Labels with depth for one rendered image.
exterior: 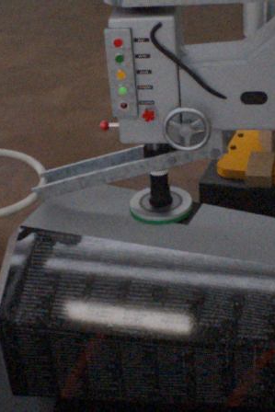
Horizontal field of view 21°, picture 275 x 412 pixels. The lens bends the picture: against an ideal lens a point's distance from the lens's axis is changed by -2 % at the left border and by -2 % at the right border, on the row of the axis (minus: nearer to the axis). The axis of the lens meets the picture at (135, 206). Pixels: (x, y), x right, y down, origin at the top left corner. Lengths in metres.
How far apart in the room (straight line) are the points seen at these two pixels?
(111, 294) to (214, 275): 0.34
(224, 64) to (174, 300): 0.74
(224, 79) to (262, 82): 0.11
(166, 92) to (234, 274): 0.60
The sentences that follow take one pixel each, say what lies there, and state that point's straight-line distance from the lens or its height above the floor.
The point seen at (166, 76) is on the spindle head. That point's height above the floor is 1.39.
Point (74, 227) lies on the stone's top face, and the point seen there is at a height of 0.86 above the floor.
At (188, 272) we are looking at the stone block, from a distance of 2.37.
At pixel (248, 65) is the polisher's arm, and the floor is 1.42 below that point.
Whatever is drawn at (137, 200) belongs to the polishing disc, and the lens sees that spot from 2.61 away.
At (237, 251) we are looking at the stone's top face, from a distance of 2.38.
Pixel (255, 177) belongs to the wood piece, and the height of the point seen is 0.82.
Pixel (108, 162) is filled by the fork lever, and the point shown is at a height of 1.01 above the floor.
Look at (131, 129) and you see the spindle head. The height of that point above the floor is 1.21.
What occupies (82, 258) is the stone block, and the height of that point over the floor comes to 0.80.
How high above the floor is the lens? 2.22
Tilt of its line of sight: 31 degrees down
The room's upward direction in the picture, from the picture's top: 5 degrees counter-clockwise
